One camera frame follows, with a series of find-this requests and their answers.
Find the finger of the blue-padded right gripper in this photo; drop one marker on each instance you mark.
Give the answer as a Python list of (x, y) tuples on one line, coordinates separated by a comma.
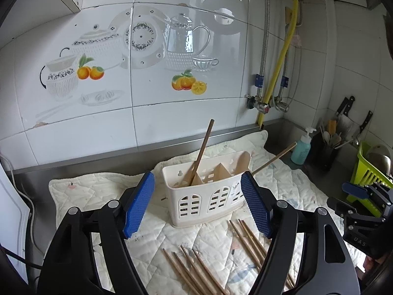
[(356, 190), (343, 210)]

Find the lime green dish rack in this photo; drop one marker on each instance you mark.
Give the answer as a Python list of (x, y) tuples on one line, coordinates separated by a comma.
[(366, 173)]

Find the black-handled kitchen knife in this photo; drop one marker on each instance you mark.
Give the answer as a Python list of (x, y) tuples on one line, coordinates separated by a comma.
[(365, 122), (341, 107), (349, 105)]

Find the red-knob angle valve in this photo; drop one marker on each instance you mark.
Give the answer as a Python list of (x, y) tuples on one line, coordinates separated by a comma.
[(255, 102)]

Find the chrome angle valve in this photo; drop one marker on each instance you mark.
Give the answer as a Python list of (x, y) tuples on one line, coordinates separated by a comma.
[(279, 105)]

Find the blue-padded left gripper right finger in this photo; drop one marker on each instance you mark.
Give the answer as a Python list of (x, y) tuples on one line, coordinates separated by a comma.
[(260, 201)]

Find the steel pot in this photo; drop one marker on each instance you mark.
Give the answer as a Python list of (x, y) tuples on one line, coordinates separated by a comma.
[(379, 156)]

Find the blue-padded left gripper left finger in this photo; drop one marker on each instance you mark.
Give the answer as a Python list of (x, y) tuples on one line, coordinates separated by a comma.
[(135, 201)]

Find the white microwave oven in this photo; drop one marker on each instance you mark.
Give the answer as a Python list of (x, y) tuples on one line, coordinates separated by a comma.
[(14, 217)]

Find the black utensil caddy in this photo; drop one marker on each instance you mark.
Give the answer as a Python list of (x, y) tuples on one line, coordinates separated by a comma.
[(321, 156)]

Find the white quilted patterned mat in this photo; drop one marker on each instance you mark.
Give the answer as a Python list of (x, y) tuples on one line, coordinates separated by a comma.
[(202, 238)]

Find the right human hand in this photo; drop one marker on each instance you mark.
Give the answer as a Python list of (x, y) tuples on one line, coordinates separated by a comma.
[(370, 264)]

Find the brown wooden chopstick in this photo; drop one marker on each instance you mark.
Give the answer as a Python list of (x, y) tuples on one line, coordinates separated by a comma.
[(193, 263), (201, 152), (275, 158), (210, 274), (180, 273), (247, 248), (255, 250), (193, 276), (263, 253)]

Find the cream plastic utensil holder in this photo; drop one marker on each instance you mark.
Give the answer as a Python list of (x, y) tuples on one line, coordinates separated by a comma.
[(215, 192)]

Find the teal soap pump bottle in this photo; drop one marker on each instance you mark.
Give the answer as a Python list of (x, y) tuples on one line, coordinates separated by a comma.
[(302, 148)]

